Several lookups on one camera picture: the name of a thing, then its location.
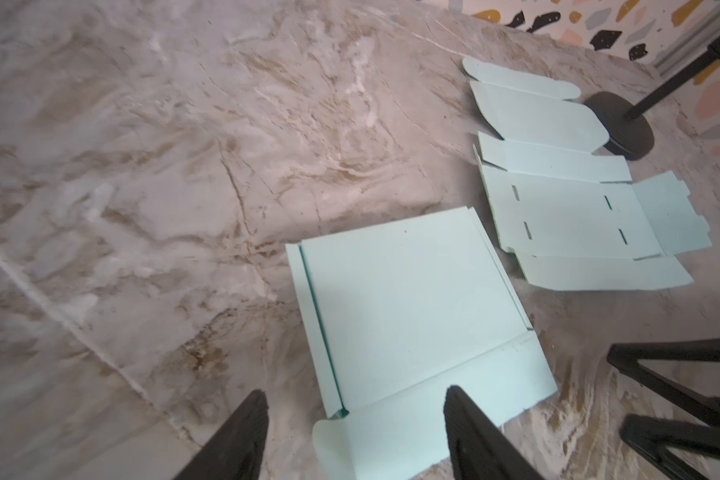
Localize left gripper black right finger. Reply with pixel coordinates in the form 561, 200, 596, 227
443, 385, 543, 480

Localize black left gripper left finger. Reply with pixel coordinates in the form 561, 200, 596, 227
174, 389, 269, 480

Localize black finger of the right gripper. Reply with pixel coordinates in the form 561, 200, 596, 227
619, 414, 720, 479
607, 338, 720, 427

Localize mint paper box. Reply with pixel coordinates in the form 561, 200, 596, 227
286, 207, 557, 479
462, 58, 711, 291

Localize flat mint paper box blank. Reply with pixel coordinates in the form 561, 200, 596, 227
462, 58, 711, 291

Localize black microphone stand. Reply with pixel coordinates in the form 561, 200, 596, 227
584, 35, 720, 161

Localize aluminium right corner post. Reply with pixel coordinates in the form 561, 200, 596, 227
651, 1, 720, 79

